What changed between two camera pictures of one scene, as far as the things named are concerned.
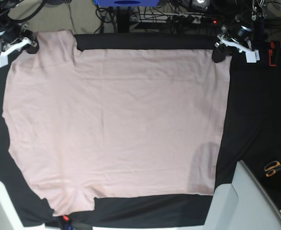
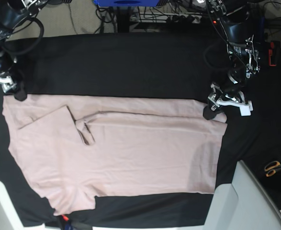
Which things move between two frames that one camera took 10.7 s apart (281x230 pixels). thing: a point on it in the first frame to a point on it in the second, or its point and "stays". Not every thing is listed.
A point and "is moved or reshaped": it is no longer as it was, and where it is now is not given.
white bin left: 1,214 stays
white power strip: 196,18 stays
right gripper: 238,32 to 227,90
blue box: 106,3 stays
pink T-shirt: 93,124 is moved or reshaped
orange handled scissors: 271,167 stays
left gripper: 8,31 to 21,94
